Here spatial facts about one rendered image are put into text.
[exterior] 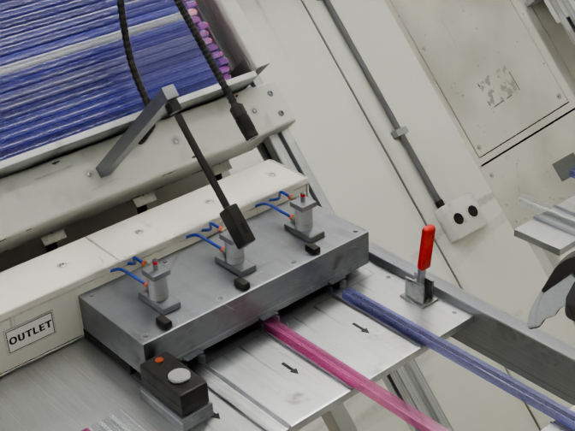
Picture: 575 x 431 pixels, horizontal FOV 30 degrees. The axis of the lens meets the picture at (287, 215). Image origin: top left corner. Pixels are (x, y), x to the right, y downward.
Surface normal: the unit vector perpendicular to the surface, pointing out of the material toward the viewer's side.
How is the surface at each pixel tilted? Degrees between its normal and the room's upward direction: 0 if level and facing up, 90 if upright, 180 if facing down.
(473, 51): 90
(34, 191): 90
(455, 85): 90
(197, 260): 43
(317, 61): 90
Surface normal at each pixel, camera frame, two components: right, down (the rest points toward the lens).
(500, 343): -0.76, 0.35
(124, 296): -0.04, -0.87
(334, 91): 0.45, -0.33
